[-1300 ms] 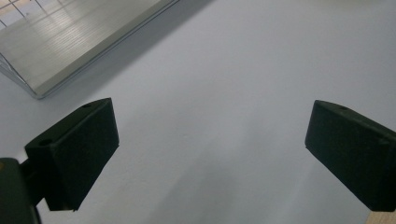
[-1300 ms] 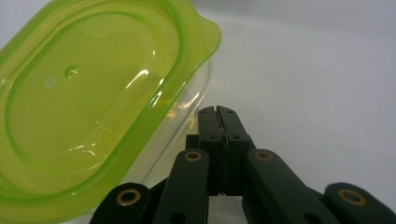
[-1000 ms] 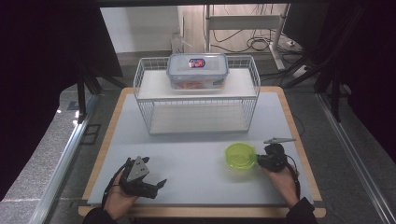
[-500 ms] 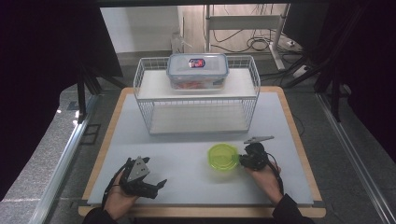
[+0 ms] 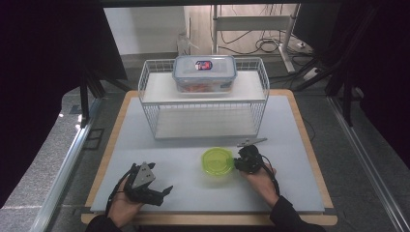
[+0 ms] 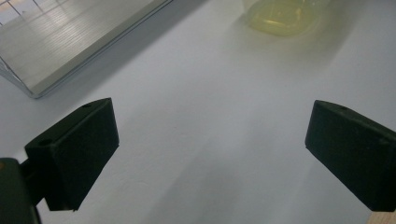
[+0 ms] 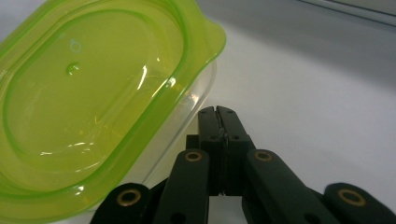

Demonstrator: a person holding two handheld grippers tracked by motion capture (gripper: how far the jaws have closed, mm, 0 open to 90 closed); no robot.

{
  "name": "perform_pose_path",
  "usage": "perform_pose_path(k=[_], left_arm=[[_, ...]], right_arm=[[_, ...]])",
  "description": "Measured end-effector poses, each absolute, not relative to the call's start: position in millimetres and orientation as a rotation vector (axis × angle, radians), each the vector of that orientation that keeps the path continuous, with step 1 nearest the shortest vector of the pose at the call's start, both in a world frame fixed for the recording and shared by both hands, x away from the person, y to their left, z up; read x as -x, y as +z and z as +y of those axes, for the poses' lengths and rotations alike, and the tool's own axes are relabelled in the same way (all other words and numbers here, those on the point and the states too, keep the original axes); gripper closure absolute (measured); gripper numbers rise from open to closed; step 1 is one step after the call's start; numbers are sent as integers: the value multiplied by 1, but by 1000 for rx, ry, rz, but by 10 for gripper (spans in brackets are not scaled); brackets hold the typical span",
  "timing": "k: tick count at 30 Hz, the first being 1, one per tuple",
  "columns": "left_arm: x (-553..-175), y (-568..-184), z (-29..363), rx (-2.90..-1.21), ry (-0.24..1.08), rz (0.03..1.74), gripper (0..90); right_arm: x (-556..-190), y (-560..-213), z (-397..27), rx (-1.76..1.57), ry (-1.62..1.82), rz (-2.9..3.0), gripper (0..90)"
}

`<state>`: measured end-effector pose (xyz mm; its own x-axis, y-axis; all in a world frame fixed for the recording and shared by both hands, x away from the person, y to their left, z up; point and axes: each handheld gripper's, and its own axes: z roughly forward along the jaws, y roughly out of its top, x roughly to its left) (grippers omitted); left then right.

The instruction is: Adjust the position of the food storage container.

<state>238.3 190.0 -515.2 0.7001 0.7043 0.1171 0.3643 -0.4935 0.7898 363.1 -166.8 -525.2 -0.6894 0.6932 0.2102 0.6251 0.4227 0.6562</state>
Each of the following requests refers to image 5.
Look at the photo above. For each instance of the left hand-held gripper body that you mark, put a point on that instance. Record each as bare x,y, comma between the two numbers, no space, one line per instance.
141,190

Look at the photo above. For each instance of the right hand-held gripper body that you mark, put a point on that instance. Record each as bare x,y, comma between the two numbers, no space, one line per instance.
249,159

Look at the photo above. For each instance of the green round lidded container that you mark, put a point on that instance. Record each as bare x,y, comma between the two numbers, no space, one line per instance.
216,161

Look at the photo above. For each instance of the clear rectangular food container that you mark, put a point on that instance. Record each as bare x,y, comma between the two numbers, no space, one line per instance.
204,72

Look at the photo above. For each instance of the person's left hand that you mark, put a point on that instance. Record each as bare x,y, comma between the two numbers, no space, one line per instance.
124,209

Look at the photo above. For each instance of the person's right hand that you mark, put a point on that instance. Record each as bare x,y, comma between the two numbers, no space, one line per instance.
261,185

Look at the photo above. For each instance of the grey table mat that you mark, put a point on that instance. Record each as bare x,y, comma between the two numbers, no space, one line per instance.
290,145

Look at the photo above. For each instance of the black floor grate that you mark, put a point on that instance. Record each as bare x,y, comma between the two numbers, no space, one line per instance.
94,139

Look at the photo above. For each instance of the black metal stand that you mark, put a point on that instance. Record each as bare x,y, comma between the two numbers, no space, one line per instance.
84,96
346,96

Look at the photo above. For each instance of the white power strip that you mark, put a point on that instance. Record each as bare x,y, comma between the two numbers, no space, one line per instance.
311,74

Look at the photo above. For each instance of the clear plastic bag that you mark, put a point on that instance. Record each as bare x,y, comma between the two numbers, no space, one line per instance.
184,43

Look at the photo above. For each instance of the dark curtain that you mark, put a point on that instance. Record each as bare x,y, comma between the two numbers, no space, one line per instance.
42,64
386,64

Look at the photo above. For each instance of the aluminium rail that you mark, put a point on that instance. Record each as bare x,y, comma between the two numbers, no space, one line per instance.
364,161
69,154

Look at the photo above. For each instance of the white desk frame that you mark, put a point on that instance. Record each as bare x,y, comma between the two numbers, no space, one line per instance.
251,23

